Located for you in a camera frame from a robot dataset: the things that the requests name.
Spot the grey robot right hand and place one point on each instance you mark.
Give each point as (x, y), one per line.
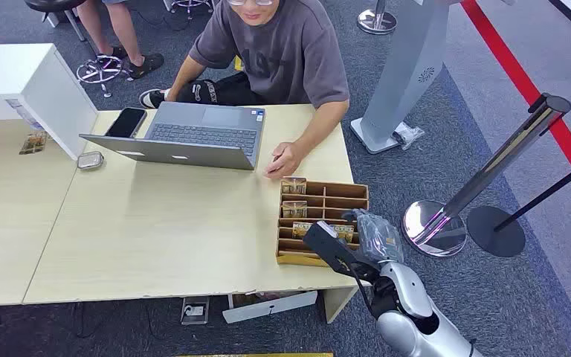
(379, 239)

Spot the person's left hand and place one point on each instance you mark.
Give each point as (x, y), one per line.
(285, 160)

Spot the hotel print card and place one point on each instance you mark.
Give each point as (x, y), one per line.
(302, 230)
(345, 233)

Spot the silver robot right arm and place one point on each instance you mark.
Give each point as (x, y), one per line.
(413, 315)

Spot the brown picture card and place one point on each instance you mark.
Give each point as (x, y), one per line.
(294, 186)
(295, 209)
(33, 143)

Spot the wooden card organizer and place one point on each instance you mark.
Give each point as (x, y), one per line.
(337, 193)

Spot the seated person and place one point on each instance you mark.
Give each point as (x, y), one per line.
(285, 54)

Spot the standing person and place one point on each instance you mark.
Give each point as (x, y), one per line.
(118, 24)

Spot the beige desk leg panel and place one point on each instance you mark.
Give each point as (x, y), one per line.
(337, 300)

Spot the grey laptop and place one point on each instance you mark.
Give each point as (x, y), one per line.
(202, 133)

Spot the clear plastic bag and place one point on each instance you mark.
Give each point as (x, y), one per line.
(408, 134)

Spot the white flat box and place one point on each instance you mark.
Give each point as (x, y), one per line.
(271, 306)

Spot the grey kiosk stand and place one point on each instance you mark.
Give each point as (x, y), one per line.
(408, 74)

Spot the black smartphone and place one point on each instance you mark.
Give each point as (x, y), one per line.
(126, 122)

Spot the chrome stanchion base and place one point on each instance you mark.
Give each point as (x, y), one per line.
(376, 20)

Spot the grey floor power socket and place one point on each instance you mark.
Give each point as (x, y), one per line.
(195, 310)

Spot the chrome chair base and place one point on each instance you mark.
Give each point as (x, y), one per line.
(99, 69)
(189, 4)

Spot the red barrier belt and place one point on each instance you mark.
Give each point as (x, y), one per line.
(507, 64)

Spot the white cabinet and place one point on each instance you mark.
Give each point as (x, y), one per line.
(44, 88)

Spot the black round stool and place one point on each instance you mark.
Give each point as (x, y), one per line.
(54, 4)

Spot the black stanchion post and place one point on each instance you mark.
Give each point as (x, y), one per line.
(495, 231)

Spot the chrome stanchion post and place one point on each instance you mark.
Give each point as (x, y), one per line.
(492, 167)

